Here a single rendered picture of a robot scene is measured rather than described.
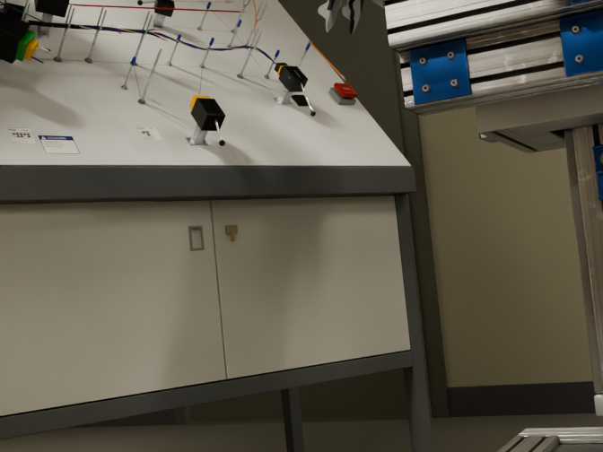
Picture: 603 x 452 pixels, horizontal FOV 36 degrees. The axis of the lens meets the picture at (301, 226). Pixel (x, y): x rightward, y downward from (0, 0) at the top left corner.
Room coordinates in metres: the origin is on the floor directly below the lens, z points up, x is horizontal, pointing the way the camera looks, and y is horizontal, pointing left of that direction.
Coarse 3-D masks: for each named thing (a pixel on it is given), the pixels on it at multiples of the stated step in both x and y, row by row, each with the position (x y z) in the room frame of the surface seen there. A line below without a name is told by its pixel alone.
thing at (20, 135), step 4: (8, 128) 1.79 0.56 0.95; (12, 128) 1.79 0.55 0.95; (16, 128) 1.80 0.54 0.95; (20, 128) 1.80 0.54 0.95; (24, 128) 1.81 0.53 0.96; (28, 128) 1.81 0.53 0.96; (8, 132) 1.78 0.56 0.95; (12, 132) 1.78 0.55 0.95; (16, 132) 1.79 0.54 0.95; (20, 132) 1.79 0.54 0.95; (24, 132) 1.80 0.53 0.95; (28, 132) 1.80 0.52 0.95; (12, 136) 1.77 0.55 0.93; (16, 136) 1.78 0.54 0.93; (20, 136) 1.78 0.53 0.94; (24, 136) 1.79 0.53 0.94; (28, 136) 1.79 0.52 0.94; (32, 136) 1.80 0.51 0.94; (12, 140) 1.77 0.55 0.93; (16, 140) 1.77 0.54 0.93; (20, 140) 1.78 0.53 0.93; (24, 140) 1.78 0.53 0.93; (28, 140) 1.79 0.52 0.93; (32, 140) 1.79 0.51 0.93
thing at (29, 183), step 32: (0, 192) 1.69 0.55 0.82; (32, 192) 1.73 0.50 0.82; (64, 192) 1.77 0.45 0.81; (96, 192) 1.81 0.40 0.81; (128, 192) 1.85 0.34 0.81; (160, 192) 1.89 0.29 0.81; (192, 192) 1.94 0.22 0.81; (224, 192) 1.98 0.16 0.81; (256, 192) 2.03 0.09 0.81; (288, 192) 2.09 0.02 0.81; (320, 192) 2.14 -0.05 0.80; (352, 192) 2.20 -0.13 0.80; (384, 192) 2.26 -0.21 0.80
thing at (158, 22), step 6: (138, 0) 2.27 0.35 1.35; (156, 0) 2.29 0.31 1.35; (162, 0) 2.28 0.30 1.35; (168, 0) 2.29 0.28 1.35; (156, 6) 2.27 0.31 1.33; (162, 6) 2.27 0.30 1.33; (168, 6) 2.28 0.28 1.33; (174, 6) 2.28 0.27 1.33; (156, 12) 2.28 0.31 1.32; (162, 12) 2.29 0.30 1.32; (168, 12) 2.29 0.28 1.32; (156, 18) 2.31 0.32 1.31; (162, 18) 2.31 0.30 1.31; (156, 24) 2.32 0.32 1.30; (162, 24) 2.32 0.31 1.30
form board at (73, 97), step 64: (0, 0) 2.11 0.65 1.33; (128, 0) 2.36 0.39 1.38; (192, 0) 2.51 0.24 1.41; (256, 0) 2.68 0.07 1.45; (0, 64) 1.93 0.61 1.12; (64, 64) 2.03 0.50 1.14; (128, 64) 2.14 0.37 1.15; (192, 64) 2.26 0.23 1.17; (256, 64) 2.39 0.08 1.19; (320, 64) 2.55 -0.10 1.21; (0, 128) 1.78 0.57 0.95; (64, 128) 1.86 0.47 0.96; (128, 128) 1.95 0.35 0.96; (192, 128) 2.05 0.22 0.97; (256, 128) 2.16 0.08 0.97; (320, 128) 2.29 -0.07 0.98
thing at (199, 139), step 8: (200, 104) 1.95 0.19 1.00; (208, 104) 1.96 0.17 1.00; (216, 104) 1.97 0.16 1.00; (192, 112) 1.98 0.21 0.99; (200, 112) 1.95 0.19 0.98; (208, 112) 1.94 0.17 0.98; (216, 112) 1.95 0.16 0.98; (200, 120) 1.96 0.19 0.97; (208, 120) 1.94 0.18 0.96; (216, 120) 1.96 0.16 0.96; (200, 128) 1.96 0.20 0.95; (208, 128) 1.96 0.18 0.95; (216, 128) 1.94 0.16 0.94; (192, 136) 2.01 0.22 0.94; (200, 136) 2.00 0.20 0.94; (192, 144) 2.00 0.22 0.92; (200, 144) 2.02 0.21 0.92
